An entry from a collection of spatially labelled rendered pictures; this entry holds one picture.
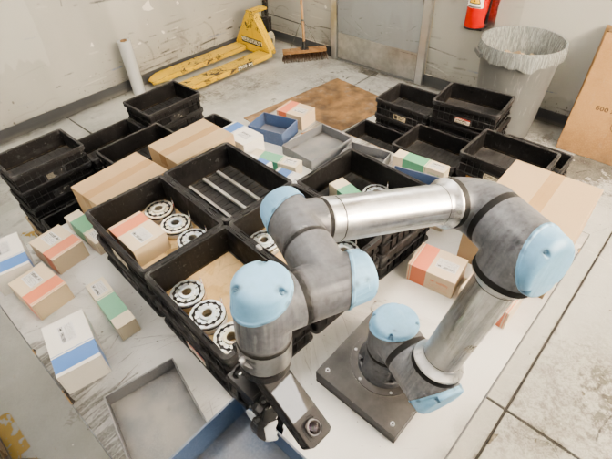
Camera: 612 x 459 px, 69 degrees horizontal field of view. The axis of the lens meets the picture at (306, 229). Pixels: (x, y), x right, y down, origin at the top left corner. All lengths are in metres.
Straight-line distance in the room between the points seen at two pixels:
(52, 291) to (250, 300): 1.22
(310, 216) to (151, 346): 0.95
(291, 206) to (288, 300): 0.17
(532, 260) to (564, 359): 1.66
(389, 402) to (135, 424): 0.68
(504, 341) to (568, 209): 0.50
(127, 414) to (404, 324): 0.78
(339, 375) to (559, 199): 0.94
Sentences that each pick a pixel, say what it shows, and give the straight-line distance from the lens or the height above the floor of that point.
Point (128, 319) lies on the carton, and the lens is 1.50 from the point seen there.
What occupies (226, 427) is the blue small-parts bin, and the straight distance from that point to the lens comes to 0.88.
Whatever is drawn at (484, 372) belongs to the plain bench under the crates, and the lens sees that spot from 1.41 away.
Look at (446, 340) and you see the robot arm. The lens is 0.97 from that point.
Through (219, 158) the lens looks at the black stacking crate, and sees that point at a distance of 1.84.
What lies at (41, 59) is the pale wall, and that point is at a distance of 4.44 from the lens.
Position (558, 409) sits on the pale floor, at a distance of 2.28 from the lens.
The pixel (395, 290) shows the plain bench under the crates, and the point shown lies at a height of 0.70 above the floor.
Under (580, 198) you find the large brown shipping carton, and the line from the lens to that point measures 1.74.
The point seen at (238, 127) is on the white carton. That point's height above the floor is 0.79.
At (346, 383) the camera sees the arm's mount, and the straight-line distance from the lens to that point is 1.27.
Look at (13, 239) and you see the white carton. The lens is 1.93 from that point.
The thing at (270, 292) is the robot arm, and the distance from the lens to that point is 0.51.
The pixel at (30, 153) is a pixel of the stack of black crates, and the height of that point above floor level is 0.53.
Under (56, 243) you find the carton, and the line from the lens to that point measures 1.85.
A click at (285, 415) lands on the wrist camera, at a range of 0.65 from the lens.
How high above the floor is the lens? 1.87
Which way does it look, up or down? 43 degrees down
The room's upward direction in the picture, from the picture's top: 3 degrees counter-clockwise
